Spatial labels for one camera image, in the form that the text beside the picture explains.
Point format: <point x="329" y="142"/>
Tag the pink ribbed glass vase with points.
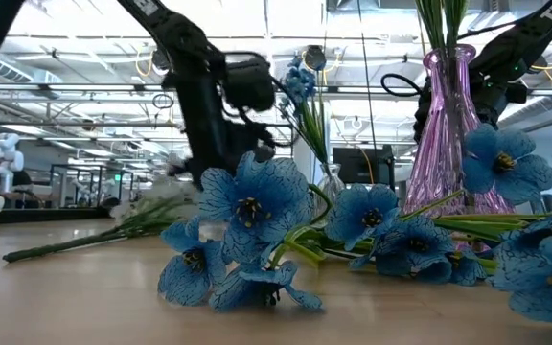
<point x="441" y="144"/>

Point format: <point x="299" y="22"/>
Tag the blue artificial hyacinth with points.
<point x="300" y="84"/>

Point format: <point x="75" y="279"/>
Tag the white blossom flower spray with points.
<point x="65" y="245"/>

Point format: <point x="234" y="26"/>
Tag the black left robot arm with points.
<point x="175" y="29"/>

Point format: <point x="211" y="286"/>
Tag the clear glass vase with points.
<point x="331" y="184"/>

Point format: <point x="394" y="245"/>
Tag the blue artificial flower spray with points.
<point x="544" y="278"/>
<point x="257" y="201"/>

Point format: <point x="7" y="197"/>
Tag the black computer monitor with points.
<point x="350" y="165"/>

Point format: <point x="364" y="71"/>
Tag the white humanoid robot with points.
<point x="5" y="160"/>

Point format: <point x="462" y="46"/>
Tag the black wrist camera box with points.
<point x="249" y="81"/>

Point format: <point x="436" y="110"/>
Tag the black frame enclosure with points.
<point x="91" y="184"/>

